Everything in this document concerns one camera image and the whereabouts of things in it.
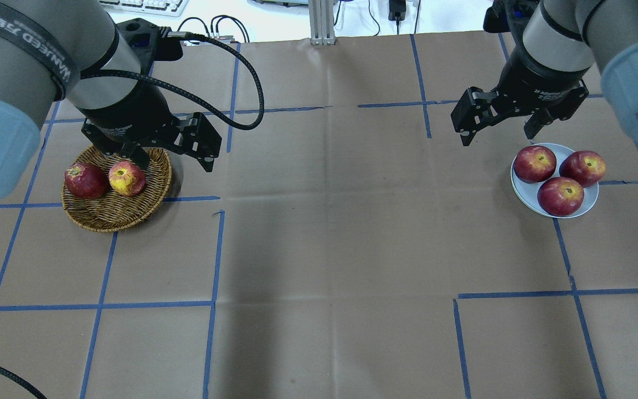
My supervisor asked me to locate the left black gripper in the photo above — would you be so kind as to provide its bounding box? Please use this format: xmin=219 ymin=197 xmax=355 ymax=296
xmin=78 ymin=83 xmax=222 ymax=173

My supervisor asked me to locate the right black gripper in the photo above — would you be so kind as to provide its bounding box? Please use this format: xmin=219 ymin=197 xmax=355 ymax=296
xmin=450 ymin=47 xmax=589 ymax=147

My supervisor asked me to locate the red yellow apple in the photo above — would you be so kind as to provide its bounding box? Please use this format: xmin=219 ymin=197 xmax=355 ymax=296
xmin=108 ymin=161 xmax=146 ymax=197

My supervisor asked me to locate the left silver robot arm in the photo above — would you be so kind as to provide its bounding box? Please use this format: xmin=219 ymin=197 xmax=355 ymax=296
xmin=0 ymin=1 xmax=222 ymax=199

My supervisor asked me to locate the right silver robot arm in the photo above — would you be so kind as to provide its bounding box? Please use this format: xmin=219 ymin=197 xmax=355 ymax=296
xmin=451 ymin=1 xmax=638 ymax=146

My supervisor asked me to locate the red apple on plate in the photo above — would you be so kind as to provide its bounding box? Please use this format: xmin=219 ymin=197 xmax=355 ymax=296
xmin=559 ymin=151 xmax=607 ymax=188
xmin=537 ymin=176 xmax=585 ymax=217
xmin=512 ymin=146 xmax=558 ymax=184

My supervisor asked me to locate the white plate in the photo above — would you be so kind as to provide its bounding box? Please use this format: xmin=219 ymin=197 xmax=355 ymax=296
xmin=511 ymin=143 xmax=604 ymax=219

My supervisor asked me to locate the dark red apple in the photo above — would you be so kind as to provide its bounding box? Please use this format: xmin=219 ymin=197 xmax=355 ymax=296
xmin=64 ymin=162 xmax=110 ymax=199

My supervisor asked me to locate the woven wicker basket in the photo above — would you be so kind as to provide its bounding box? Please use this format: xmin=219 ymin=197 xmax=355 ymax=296
xmin=61 ymin=147 xmax=173 ymax=233

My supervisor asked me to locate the white keyboard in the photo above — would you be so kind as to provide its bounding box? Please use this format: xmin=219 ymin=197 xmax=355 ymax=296
xmin=98 ymin=0 xmax=189 ymax=17

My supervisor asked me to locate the black braided cable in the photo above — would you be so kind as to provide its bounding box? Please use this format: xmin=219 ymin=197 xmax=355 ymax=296
xmin=78 ymin=30 xmax=265 ymax=131

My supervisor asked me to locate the aluminium frame post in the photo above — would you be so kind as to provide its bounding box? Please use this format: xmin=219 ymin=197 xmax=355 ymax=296
xmin=308 ymin=0 xmax=336 ymax=45

